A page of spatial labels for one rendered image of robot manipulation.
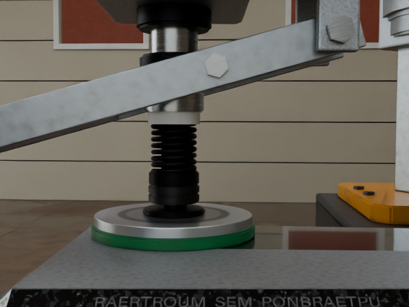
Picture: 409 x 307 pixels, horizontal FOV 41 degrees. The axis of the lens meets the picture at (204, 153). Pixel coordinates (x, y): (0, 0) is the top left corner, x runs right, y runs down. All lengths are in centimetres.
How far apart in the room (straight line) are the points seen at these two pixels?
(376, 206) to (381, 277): 69
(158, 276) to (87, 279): 7
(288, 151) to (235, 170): 69
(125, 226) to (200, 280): 16
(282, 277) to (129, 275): 15
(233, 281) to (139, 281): 9
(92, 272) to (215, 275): 12
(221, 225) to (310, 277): 15
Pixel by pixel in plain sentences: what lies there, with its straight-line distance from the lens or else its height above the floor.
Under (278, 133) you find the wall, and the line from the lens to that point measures 671.
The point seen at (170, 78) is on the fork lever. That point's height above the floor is 101.
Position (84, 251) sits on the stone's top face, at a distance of 65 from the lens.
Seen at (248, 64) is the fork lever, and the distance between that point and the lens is 68.
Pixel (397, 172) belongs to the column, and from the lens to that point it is 150.
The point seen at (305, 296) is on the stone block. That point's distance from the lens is 51.
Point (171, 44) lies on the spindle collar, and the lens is 71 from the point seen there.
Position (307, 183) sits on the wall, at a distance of 678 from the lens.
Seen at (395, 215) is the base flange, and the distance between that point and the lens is 124.
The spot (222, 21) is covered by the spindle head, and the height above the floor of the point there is 110.
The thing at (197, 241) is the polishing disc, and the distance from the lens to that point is 64.
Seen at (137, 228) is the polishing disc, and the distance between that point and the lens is 65.
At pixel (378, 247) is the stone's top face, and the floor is 80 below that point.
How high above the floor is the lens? 95
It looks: 3 degrees down
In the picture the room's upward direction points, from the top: straight up
